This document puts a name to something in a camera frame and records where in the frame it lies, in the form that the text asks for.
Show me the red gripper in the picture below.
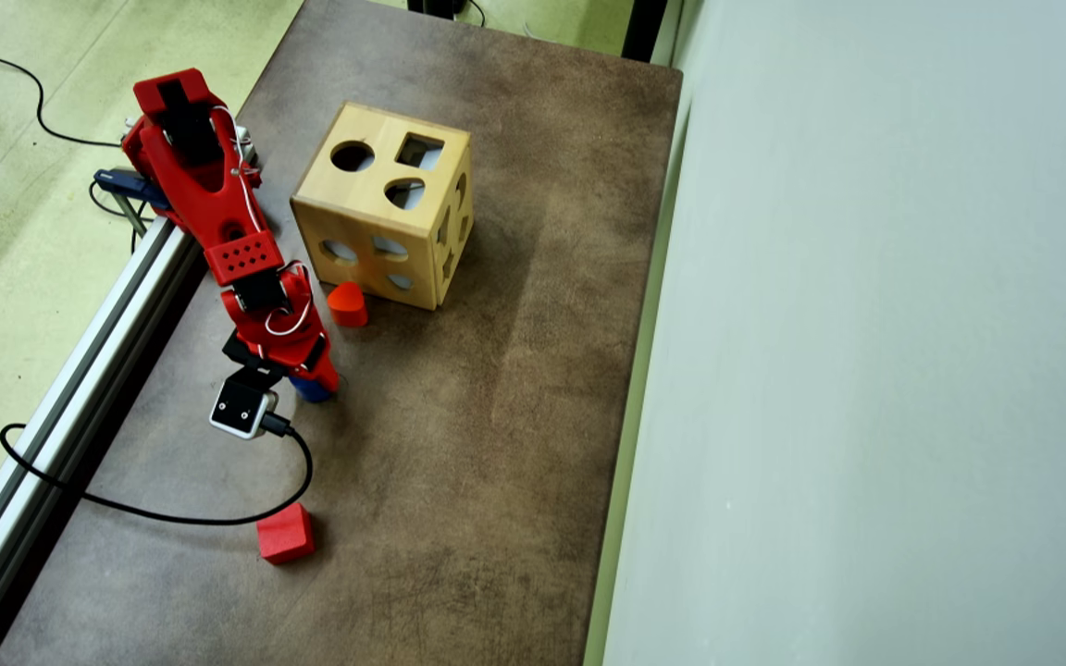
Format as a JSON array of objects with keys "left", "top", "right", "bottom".
[{"left": 239, "top": 305, "right": 341, "bottom": 395}]

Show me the blue cylinder block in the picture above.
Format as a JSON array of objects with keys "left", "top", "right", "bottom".
[{"left": 291, "top": 373, "right": 337, "bottom": 404}]

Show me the wooden shape sorter box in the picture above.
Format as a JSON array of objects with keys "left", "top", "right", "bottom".
[{"left": 290, "top": 100, "right": 476, "bottom": 312}]

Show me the orange heart shaped block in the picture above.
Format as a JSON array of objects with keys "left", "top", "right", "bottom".
[{"left": 327, "top": 280, "right": 370, "bottom": 329}]

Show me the red cube block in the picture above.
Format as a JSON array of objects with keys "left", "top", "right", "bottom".
[{"left": 254, "top": 502, "right": 317, "bottom": 566}]

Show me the blue clamp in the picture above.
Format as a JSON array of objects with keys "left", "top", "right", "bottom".
[{"left": 93, "top": 166, "right": 173, "bottom": 237}]

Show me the white servo wire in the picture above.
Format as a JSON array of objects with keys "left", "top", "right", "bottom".
[
  {"left": 265, "top": 266, "right": 314, "bottom": 338},
  {"left": 212, "top": 104, "right": 266, "bottom": 237}
]

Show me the black camera cable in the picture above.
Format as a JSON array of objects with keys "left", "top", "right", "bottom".
[{"left": 0, "top": 413, "right": 315, "bottom": 528}]

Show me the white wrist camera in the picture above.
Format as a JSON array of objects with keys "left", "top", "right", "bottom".
[{"left": 209, "top": 370, "right": 282, "bottom": 440}]

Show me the aluminium profile rail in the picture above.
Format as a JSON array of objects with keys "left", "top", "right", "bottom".
[{"left": 0, "top": 217, "right": 205, "bottom": 666}]

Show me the black object with cable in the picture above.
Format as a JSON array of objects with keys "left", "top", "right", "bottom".
[{"left": 406, "top": 0, "right": 488, "bottom": 27}]

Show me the thin black floor cable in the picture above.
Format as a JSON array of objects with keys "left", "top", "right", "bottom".
[{"left": 0, "top": 51, "right": 127, "bottom": 149}]

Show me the dark vertical post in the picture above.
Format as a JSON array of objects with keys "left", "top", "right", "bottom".
[{"left": 621, "top": 0, "right": 671, "bottom": 64}]

